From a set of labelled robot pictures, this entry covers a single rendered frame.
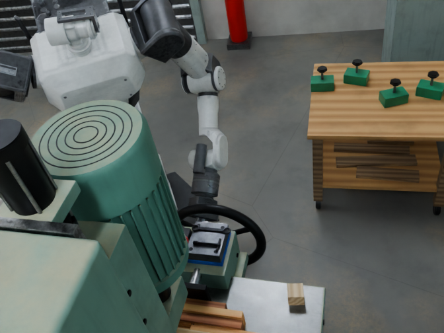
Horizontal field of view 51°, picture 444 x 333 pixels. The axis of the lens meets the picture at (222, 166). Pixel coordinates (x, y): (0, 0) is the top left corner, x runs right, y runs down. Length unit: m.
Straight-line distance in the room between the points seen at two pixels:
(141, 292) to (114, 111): 0.27
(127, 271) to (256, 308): 0.52
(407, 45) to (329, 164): 0.85
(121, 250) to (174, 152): 2.29
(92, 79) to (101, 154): 0.65
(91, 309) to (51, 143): 0.27
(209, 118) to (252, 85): 1.85
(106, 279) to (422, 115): 1.85
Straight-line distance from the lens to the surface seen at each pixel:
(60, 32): 1.22
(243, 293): 1.17
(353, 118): 2.18
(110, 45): 1.29
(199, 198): 1.48
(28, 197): 0.57
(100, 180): 0.63
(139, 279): 0.73
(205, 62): 1.47
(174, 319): 1.01
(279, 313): 1.13
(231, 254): 1.18
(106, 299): 0.56
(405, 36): 2.84
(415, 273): 2.30
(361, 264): 2.29
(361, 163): 2.44
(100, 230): 0.67
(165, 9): 1.34
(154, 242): 0.75
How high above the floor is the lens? 1.90
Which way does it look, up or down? 44 degrees down
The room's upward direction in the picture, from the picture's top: 12 degrees counter-clockwise
